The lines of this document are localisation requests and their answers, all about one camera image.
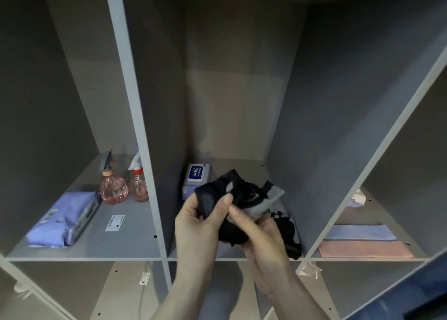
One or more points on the person's right hand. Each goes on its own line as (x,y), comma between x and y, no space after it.
(272,260)

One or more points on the person's left hand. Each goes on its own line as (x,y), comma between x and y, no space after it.
(195,243)

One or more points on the pink spray bottle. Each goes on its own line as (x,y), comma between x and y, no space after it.
(139,190)
(113,190)

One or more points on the pink resistance band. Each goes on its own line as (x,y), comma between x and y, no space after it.
(363,249)

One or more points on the light blue cloth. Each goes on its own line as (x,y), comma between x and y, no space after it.
(359,232)

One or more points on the grey cubby shelf unit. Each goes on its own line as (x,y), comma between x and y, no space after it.
(157,86)

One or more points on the crumpled clear plastic bag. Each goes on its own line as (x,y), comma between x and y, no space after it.
(309,269)

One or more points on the small white tag sticker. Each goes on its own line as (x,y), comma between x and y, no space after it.
(144,278)

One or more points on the white paper label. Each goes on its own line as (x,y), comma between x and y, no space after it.
(115,222)

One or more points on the black metal bar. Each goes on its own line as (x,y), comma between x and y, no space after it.
(429,312)

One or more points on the grey white sneaker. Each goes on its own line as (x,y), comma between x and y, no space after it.
(21,289)

